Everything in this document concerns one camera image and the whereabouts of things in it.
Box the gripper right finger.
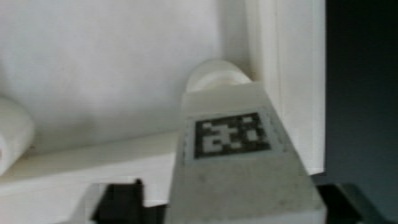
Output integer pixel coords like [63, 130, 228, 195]
[314, 174, 398, 224]

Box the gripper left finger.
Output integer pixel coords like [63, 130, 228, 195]
[91, 179, 168, 224]

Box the white leg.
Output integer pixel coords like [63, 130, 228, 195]
[166, 60, 328, 224]

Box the white square tabletop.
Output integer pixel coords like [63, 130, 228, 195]
[0, 0, 326, 224]

